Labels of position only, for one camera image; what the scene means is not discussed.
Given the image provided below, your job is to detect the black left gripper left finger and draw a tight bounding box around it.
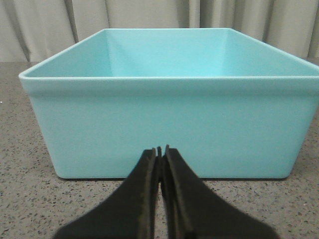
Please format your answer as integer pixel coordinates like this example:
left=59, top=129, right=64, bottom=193
left=54, top=149, right=159, bottom=239

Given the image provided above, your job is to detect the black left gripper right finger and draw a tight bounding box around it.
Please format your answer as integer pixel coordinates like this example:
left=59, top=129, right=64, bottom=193
left=161, top=146, right=278, bottom=239

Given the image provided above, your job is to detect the light blue plastic box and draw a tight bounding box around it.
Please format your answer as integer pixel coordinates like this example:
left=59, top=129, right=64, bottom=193
left=19, top=28, right=319, bottom=178

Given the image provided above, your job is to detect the grey pleated curtain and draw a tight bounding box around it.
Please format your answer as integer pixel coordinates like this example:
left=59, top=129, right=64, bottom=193
left=0, top=0, right=319, bottom=62

